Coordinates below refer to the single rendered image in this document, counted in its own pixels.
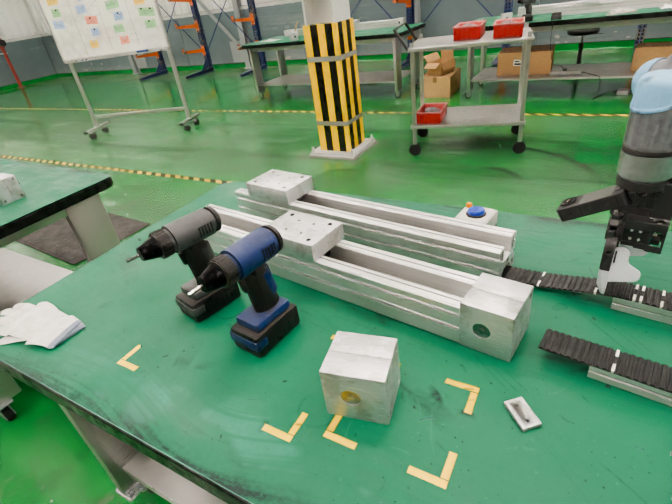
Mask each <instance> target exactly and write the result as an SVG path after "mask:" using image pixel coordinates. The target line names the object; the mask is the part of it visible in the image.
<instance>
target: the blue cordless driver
mask: <svg viewBox="0 0 672 504"><path fill-rule="evenodd" d="M282 248H283V239H282V236H281V234H280V232H279V231H278V230H277V229H276V228H274V227H273V226H271V225H267V224H265V225H263V226H261V227H259V228H257V229H255V230H254V231H252V232H251V233H249V234H247V235H246V236H244V237H243V238H241V239H240V240H238V241H237V242H235V243H233V244H232V245H230V246H229V247H227V248H226V249H224V250H223V251H221V252H220V254H219V255H216V256H215V257H213V258H212V259H210V260H209V262H207V264H208V265H207V268H206V269H205V270H204V271H203V273H202V274H201V275H200V276H199V277H198V278H197V285H198V287H196V288H195V289H193V290H192V291H190V292H189V293H187V295H188V296H189V297H190V296H192V295H193V294H195V293H196V292H198V291H199V290H200V289H201V290H202V291H203V292H205V293H208V292H211V291H214V290H216V289H219V288H222V287H223V288H226V289H227V288H230V287H231V286H233V285H234V284H235V283H237V282H238V284H239V286H240V288H241V290H242V291H243V292H244V293H247V294H248V297H249V299H250V301H251V303H252V305H250V306H249V307H248V308H247V309H245V310H244V311H243V312H242V313H240V314H239V315H238V316H237V317H236V319H237V323H236V324H234V325H233V326H232V327H231V331H230V335H231V338H232V339H233V340H234V341H235V344H236V345H237V346H238V347H240V348H242V349H244V350H246V351H248V352H250V353H252V354H253V355H255V356H257V357H259V358H261V357H263V356H264V355H266V354H267V353H268V352H269V351H270V350H271V349H272V348H273V347H274V346H275V345H276V344H277V343H278V342H279V341H281V340H282V339H283V338H284V337H285V336H286V335H287V334H288V333H289V332H290V331H291V330H292V329H293V328H295V327H296V326H297V325H298V324H299V322H300V319H299V315H298V310H297V306H296V305H295V304H293V303H291V302H289V301H288V299H286V298H283V297H281V296H279V295H278V293H277V291H276V290H277V284H276V282H275V280H274V277H273V275H272V273H271V270H270V268H269V266H268V264H267V263H266V262H267V261H268V260H270V259H271V258H272V257H274V256H275V255H276V254H277V253H278V252H279V251H281V250H282Z"/></svg>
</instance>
